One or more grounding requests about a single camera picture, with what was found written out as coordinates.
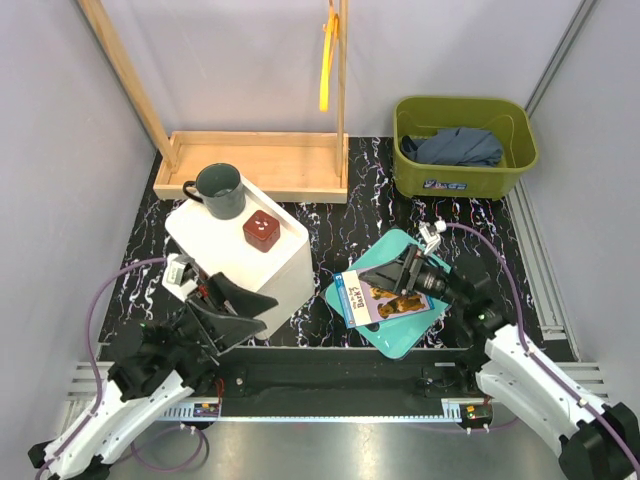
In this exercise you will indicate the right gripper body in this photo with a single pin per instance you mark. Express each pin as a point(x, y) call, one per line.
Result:
point(423, 278)

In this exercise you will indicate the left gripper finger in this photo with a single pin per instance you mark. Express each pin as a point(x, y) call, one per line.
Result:
point(217, 332)
point(244, 302)

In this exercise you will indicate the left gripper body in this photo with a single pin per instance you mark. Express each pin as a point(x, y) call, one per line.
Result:
point(186, 329)

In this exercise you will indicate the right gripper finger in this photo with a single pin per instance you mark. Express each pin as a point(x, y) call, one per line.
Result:
point(398, 269)
point(382, 286)

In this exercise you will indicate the blue tank top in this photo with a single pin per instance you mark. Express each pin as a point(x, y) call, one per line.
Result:
point(460, 146)

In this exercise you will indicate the yellow plastic hanger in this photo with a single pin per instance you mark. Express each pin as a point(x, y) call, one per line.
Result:
point(331, 30)

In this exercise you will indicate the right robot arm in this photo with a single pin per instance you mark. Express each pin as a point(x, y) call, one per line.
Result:
point(591, 438)

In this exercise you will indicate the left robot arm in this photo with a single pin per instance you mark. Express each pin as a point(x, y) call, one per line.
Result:
point(169, 362)

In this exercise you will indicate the dog picture book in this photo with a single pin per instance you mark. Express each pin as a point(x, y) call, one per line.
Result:
point(366, 300)

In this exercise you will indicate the white foam box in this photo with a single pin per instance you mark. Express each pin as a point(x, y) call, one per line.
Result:
point(284, 273)

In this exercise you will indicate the red cube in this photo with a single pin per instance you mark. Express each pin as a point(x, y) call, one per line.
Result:
point(261, 231)

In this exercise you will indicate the dark green mug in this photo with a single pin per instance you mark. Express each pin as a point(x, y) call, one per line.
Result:
point(220, 189)

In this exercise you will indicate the wooden clothes rack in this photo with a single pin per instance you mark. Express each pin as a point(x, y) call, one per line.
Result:
point(287, 166)

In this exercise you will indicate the green plastic basket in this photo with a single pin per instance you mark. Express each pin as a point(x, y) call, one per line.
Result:
point(423, 116)

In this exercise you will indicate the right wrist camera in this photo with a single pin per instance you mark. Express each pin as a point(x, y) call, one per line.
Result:
point(431, 235)

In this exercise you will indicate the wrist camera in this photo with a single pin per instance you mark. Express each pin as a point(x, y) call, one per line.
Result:
point(180, 277)
point(431, 235)

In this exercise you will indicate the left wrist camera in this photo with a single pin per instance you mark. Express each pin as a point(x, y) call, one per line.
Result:
point(180, 277)

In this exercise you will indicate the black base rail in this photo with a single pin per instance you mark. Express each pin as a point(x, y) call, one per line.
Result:
point(287, 382)

